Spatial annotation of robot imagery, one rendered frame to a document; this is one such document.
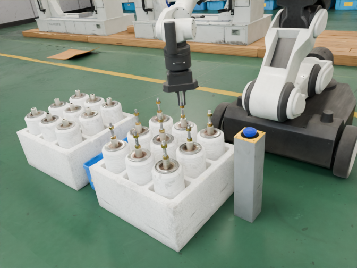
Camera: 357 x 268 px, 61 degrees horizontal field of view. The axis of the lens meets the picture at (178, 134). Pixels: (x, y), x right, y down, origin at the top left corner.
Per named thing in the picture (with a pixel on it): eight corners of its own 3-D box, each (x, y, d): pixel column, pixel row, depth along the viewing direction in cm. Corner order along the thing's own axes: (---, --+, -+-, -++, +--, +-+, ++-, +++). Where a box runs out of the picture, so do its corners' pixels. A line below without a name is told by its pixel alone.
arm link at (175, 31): (168, 51, 106) (164, 17, 101) (198, 51, 103) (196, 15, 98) (157, 60, 97) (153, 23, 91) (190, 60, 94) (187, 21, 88)
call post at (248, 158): (243, 203, 111) (244, 127, 96) (261, 210, 107) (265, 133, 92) (234, 215, 106) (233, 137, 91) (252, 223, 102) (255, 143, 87)
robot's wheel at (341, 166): (341, 159, 129) (350, 116, 119) (355, 162, 126) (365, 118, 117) (329, 184, 115) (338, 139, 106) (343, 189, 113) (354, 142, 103)
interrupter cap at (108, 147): (103, 144, 108) (102, 142, 108) (124, 139, 110) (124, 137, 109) (105, 154, 101) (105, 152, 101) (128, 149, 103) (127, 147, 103)
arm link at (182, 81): (163, 95, 103) (159, 60, 97) (161, 85, 111) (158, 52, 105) (200, 90, 103) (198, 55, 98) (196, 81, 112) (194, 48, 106)
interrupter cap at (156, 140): (164, 148, 102) (163, 146, 101) (147, 142, 106) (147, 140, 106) (178, 138, 107) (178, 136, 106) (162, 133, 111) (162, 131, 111)
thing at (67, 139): (79, 154, 138) (69, 118, 129) (93, 160, 133) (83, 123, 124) (61, 165, 132) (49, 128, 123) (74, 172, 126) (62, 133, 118)
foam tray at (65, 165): (92, 130, 174) (84, 101, 166) (142, 147, 152) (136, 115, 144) (28, 164, 148) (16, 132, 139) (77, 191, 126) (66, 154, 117)
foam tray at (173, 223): (165, 157, 143) (161, 123, 134) (240, 185, 120) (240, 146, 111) (99, 205, 117) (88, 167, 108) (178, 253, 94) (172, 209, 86)
